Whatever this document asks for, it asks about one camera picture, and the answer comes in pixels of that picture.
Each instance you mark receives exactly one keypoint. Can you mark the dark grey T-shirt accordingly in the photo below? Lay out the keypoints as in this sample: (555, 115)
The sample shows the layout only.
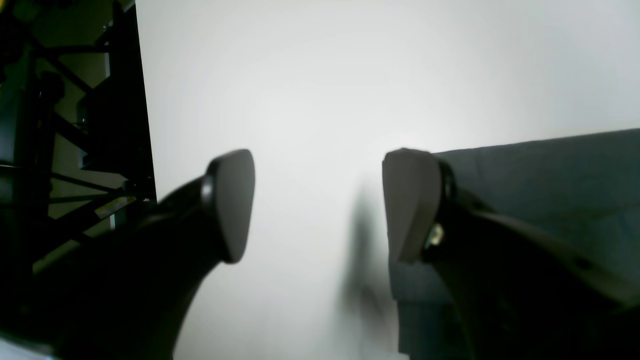
(582, 190)

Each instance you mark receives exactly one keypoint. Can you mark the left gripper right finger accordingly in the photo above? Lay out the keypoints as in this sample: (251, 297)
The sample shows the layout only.
(521, 294)

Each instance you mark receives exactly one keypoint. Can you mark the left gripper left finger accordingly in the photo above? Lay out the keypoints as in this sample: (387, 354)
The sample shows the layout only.
(125, 295)

